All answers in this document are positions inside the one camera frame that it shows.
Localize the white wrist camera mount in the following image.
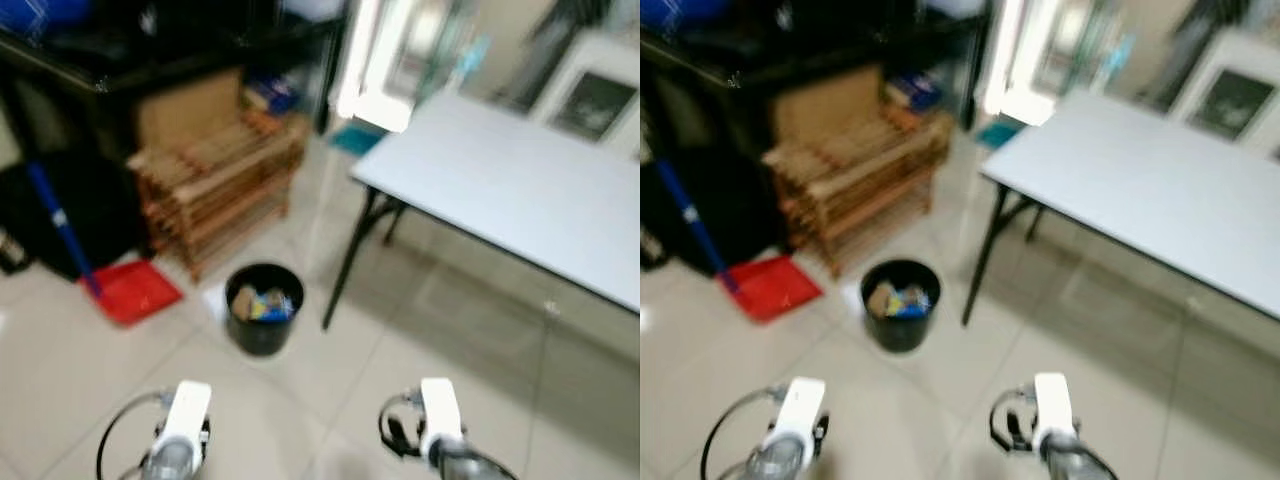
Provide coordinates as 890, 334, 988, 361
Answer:
1032, 373, 1076, 446
768, 377, 827, 451
420, 378, 466, 449
155, 381, 213, 451

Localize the teal floor mat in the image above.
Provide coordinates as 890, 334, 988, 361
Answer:
330, 120, 387, 157
975, 118, 1027, 151

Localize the black cabinet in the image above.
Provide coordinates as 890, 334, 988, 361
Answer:
0, 0, 346, 156
640, 0, 991, 156

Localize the white folding table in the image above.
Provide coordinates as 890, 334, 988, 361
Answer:
322, 92, 641, 331
962, 90, 1280, 326

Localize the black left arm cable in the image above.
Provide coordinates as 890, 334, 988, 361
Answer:
97, 392, 166, 480
700, 388, 776, 480

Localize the white cabinet with dark panel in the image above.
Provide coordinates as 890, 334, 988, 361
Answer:
530, 35, 641, 153
1170, 30, 1280, 161

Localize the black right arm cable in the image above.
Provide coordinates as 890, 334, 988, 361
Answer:
378, 393, 426, 459
990, 385, 1037, 453

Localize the black bag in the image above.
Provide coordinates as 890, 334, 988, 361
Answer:
0, 158, 151, 281

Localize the blue wrapper trash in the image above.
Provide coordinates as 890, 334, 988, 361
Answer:
255, 290, 296, 322
892, 287, 932, 319

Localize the blue broom handle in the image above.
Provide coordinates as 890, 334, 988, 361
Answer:
655, 158, 739, 293
27, 160, 101, 297

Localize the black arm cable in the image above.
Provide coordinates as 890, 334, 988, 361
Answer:
378, 393, 426, 459
990, 385, 1037, 453
700, 388, 776, 480
97, 392, 166, 480

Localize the blue bag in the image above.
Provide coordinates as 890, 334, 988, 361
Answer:
640, 0, 731, 31
0, 0, 93, 41

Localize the wooden slatted shoe rack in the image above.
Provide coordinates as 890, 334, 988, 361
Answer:
128, 108, 309, 283
762, 106, 953, 279

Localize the brown cardboard box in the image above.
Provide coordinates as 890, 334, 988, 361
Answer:
770, 65, 886, 151
137, 70, 246, 151

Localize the black rubbish bin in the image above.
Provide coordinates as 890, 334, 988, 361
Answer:
860, 260, 942, 354
225, 263, 305, 357

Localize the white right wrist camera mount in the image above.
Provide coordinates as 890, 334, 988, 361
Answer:
420, 378, 466, 449
1032, 373, 1076, 446

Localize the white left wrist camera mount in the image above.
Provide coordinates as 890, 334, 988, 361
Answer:
768, 377, 827, 451
155, 381, 213, 451

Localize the red dustpan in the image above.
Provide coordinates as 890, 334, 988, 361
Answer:
718, 255, 824, 324
80, 260, 184, 326

